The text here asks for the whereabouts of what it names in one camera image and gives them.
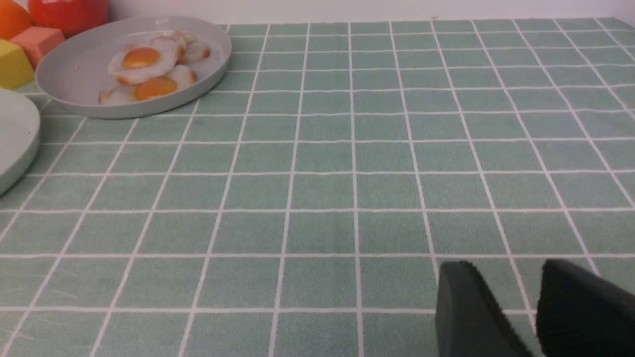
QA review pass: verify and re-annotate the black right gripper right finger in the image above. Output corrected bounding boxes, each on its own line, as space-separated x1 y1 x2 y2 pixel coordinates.
536 258 635 357

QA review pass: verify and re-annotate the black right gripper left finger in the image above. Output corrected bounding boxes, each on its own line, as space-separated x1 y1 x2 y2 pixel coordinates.
436 261 533 357

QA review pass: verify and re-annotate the fried egg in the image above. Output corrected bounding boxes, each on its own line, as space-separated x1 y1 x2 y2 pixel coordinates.
98 65 198 105
108 34 187 84
172 30 211 65

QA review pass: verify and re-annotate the green checked tablecloth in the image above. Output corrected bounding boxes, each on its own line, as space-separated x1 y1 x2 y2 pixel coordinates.
0 18 635 357

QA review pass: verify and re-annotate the grey plate with eggs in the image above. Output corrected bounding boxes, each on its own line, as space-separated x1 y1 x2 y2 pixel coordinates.
35 15 232 119

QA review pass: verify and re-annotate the green centre plate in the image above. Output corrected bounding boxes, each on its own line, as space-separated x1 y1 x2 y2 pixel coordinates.
0 89 41 195

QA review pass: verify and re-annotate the red tomato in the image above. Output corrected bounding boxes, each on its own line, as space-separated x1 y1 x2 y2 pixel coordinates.
27 0 109 38

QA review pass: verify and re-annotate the salmon pink cube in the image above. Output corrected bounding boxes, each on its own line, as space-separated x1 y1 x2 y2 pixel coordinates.
10 26 65 70

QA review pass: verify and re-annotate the yellow cube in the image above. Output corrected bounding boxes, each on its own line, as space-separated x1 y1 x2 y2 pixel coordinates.
0 39 35 90

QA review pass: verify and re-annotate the orange fruit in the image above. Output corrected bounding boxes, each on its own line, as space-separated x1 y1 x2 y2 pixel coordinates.
0 0 34 40

